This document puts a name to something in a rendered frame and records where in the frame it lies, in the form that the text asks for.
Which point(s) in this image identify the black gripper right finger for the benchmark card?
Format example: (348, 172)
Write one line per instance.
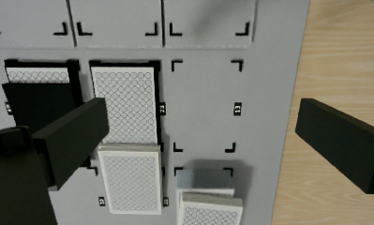
(343, 140)

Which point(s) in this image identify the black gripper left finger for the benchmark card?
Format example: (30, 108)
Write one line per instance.
(59, 149)

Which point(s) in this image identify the black plate lid with yellow label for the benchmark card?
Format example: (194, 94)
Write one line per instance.
(37, 104)

